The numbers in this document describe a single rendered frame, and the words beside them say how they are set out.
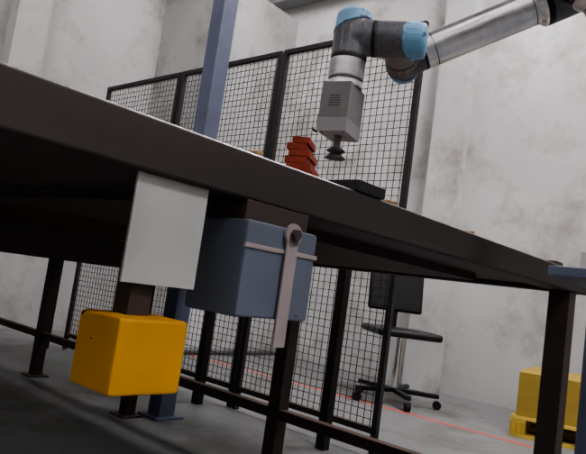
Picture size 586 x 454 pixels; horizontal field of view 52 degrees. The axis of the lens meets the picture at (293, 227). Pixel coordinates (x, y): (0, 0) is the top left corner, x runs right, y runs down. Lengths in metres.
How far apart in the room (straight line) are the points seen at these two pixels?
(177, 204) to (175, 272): 0.08
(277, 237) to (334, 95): 0.54
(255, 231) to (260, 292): 0.08
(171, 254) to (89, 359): 0.14
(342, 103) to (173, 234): 0.63
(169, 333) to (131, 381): 0.06
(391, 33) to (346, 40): 0.09
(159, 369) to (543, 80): 5.47
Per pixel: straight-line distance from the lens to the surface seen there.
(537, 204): 5.63
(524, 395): 4.37
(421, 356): 5.72
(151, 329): 0.67
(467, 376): 5.73
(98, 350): 0.67
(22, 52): 6.24
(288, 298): 0.80
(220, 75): 3.41
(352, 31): 1.30
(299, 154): 2.30
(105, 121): 0.65
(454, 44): 1.42
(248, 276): 0.75
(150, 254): 0.68
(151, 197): 0.68
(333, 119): 1.24
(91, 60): 6.79
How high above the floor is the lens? 0.75
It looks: 6 degrees up
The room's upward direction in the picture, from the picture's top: 8 degrees clockwise
